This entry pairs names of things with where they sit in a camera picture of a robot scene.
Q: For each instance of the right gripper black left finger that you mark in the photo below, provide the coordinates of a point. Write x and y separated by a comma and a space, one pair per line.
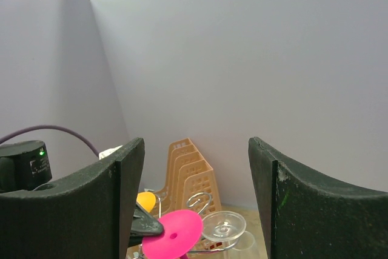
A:
25, 237

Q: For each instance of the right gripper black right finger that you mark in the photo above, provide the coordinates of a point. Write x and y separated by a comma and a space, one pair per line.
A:
307, 214

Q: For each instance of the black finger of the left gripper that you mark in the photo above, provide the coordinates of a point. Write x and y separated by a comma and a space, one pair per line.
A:
143, 225

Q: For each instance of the yellow plastic goblet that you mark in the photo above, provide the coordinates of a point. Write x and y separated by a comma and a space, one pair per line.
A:
146, 200

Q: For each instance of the pink plastic goblet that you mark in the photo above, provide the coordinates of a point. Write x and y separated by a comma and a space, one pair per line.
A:
182, 230

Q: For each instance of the clear champagne flute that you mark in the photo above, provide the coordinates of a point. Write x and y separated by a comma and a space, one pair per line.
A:
223, 229

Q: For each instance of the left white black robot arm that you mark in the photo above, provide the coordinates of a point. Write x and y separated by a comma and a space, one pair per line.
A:
24, 165

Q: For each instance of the orange plastic file organizer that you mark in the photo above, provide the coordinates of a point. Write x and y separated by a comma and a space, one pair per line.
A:
190, 182

